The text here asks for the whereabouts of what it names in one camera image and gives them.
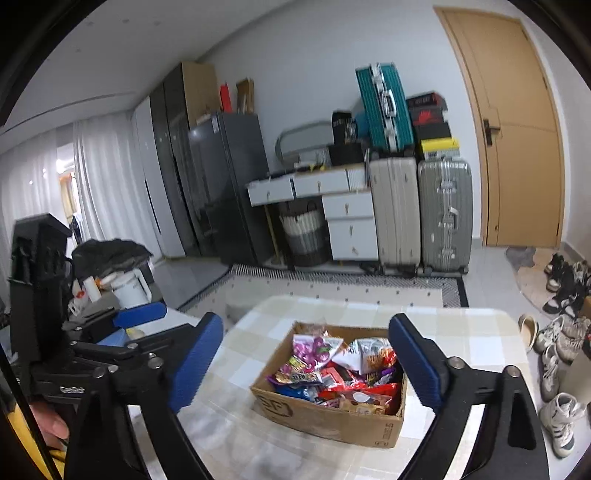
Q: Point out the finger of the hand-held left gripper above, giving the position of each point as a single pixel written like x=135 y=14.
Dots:
x=152 y=341
x=138 y=314

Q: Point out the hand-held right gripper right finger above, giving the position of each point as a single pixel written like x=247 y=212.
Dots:
x=415 y=367

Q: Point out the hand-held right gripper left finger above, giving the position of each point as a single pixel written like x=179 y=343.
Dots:
x=196 y=362

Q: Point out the white red snack packet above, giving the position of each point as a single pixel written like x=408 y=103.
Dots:
x=362 y=350

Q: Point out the large red snack packet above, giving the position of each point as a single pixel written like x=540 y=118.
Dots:
x=358 y=398

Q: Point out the purple snack packet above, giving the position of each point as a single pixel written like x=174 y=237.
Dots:
x=314 y=349

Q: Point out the blue cookie packet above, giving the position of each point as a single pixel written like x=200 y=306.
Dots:
x=295 y=392

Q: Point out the brown cardboard box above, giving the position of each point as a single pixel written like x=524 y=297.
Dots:
x=323 y=424

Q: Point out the person's left forearm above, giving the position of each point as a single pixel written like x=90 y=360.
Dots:
x=27 y=445

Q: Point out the person's left hand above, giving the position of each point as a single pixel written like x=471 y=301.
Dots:
x=51 y=424

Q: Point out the white kettle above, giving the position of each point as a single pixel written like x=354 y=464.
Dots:
x=129 y=288

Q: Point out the white bottle orange cap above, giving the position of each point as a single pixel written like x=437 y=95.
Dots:
x=92 y=290

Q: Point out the dark cloth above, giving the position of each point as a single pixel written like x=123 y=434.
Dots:
x=111 y=256

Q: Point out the checkered tablecloth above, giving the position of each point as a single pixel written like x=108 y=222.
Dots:
x=475 y=332

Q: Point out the patterned rug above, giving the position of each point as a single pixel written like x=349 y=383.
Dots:
x=346 y=286

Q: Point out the white cabinet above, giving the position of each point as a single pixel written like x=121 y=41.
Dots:
x=157 y=184

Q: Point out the white curtain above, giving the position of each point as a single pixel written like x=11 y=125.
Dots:
x=111 y=184

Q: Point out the scattered sneakers group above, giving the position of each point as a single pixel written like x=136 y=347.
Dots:
x=563 y=332

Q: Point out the silver suitcase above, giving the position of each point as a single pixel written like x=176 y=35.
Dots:
x=445 y=217

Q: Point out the grey door mat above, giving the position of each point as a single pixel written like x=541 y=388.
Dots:
x=524 y=256

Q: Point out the beige suitcase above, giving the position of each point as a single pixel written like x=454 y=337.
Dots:
x=395 y=212

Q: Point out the dark wardrobe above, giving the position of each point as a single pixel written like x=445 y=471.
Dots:
x=171 y=161

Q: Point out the white drawer desk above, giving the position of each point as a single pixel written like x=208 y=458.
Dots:
x=351 y=221

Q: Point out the grey refrigerator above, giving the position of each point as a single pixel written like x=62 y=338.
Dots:
x=231 y=184

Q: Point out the woven laundry basket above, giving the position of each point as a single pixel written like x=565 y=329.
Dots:
x=302 y=235

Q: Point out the yellow shoe box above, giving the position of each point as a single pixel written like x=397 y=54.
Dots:
x=438 y=148

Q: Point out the wooden door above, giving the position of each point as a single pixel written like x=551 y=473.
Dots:
x=521 y=161

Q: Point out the oval mirror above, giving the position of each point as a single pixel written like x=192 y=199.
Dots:
x=300 y=143

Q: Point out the black paper bag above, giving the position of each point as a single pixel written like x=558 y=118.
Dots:
x=344 y=128

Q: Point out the red black shoe box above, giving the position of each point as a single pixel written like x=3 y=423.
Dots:
x=429 y=117

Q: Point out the teal suitcase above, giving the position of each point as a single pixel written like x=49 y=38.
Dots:
x=383 y=106

